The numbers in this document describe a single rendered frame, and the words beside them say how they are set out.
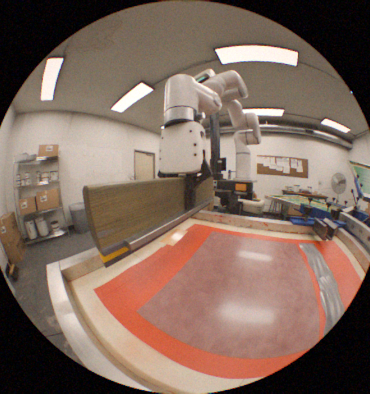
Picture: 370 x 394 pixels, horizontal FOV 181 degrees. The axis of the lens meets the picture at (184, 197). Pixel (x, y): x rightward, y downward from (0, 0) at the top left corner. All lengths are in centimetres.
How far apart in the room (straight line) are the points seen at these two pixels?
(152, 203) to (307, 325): 32
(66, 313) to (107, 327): 6
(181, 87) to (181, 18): 168
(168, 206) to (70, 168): 327
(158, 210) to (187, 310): 16
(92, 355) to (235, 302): 21
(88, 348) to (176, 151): 32
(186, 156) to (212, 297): 25
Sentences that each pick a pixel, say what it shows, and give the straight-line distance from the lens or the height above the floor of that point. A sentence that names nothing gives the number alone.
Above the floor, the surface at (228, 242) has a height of 96.
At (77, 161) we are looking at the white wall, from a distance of 342.
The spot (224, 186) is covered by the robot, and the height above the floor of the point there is 109.
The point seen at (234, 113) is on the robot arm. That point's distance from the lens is 72.
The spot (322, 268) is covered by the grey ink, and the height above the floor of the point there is 96.
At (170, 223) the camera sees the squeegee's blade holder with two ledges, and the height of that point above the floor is 108.
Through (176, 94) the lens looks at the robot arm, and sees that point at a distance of 26.
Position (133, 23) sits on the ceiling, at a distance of 198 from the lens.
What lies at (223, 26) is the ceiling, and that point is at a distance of 197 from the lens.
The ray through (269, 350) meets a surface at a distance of 22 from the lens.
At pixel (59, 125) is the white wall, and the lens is 366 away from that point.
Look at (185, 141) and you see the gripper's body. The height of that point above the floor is 121.
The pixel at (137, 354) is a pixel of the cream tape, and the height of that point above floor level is 96.
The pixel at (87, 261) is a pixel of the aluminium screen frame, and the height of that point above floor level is 98.
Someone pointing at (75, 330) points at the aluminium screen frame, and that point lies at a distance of 20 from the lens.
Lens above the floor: 115
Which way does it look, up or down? 10 degrees down
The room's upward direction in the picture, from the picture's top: straight up
